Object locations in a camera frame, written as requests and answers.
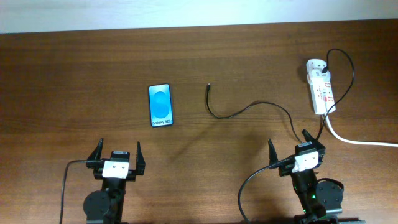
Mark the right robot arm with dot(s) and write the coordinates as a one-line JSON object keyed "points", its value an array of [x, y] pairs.
{"points": [[320, 198]]}

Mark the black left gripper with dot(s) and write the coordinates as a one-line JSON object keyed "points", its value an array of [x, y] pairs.
{"points": [[134, 171]]}

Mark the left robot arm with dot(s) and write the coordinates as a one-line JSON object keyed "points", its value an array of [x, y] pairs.
{"points": [[105, 206]]}

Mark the blue Galaxy smartphone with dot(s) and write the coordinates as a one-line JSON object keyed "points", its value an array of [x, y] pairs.
{"points": [[160, 99]]}

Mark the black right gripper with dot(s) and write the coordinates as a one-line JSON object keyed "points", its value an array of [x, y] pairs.
{"points": [[285, 168]]}

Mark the white power strip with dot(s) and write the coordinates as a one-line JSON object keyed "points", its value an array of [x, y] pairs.
{"points": [[321, 92]]}

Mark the white charger adapter plug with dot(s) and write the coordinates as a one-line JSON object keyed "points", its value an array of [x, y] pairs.
{"points": [[317, 66]]}

